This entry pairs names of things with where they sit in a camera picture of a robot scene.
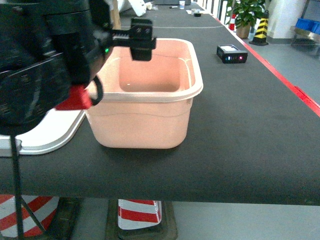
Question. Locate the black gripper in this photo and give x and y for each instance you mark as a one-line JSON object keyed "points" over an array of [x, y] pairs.
{"points": [[81, 31]]}

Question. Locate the white box lid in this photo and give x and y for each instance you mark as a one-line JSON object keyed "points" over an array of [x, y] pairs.
{"points": [[52, 133]]}

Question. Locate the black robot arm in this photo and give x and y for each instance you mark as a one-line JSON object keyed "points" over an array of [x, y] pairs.
{"points": [[51, 52]]}

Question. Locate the cardboard box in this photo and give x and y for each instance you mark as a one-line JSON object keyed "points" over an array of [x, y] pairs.
{"points": [[115, 15]]}

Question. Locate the pink plastic storage box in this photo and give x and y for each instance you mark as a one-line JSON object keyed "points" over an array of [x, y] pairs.
{"points": [[147, 104]]}

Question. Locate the black electronic device box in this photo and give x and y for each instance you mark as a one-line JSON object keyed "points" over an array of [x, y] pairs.
{"points": [[230, 54]]}

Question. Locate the paper cup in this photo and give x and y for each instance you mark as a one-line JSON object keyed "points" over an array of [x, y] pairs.
{"points": [[182, 4]]}

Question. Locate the red white traffic cone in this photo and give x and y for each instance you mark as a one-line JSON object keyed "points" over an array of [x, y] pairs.
{"points": [[232, 24]]}

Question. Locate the green potted plant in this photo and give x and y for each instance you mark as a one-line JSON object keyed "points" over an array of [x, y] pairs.
{"points": [[247, 12]]}

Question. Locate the yellow black bollard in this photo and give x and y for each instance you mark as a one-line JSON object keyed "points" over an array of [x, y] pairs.
{"points": [[260, 37]]}

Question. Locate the black table mat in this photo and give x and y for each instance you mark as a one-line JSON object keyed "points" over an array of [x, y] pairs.
{"points": [[250, 139]]}

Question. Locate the steel roller rack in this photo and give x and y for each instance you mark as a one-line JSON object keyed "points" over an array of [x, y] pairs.
{"points": [[307, 40]]}

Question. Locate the middle red white cone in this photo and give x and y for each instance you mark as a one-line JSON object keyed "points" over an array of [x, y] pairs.
{"points": [[140, 220]]}

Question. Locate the left red white cone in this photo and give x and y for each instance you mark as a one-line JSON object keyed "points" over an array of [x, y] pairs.
{"points": [[44, 217]]}

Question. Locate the red camera mount block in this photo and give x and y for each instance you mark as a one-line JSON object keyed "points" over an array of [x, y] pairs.
{"points": [[79, 99]]}

